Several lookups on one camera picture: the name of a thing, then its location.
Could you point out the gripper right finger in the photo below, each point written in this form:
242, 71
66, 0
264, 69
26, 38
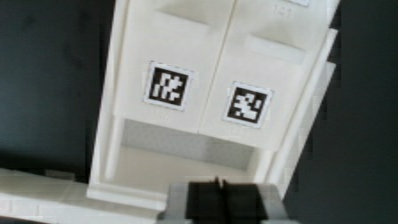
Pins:
244, 205

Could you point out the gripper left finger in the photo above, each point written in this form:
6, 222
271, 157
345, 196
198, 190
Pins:
203, 203

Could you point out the white cabinet body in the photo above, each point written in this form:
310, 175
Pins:
150, 156

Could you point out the white U-shaped boundary frame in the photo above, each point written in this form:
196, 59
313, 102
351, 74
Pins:
47, 200

